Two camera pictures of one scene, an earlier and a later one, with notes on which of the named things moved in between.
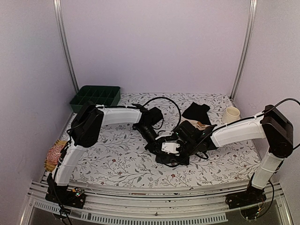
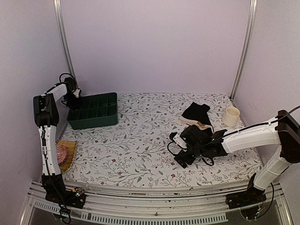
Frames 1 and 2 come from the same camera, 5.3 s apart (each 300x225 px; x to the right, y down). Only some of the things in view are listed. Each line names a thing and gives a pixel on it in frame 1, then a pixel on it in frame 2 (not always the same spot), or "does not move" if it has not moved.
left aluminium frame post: (57, 3) does not move
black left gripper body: (152, 147) → (72, 102)
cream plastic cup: (230, 114) does not move
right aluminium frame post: (245, 49) does not move
